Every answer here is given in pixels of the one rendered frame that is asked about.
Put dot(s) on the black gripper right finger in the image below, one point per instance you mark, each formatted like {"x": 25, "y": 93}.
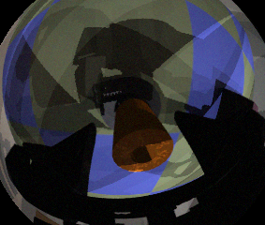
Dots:
{"x": 207, "y": 137}

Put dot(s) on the orange tapered knob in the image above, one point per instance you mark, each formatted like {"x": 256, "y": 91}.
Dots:
{"x": 140, "y": 142}

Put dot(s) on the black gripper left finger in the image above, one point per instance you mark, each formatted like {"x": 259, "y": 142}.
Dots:
{"x": 70, "y": 159}

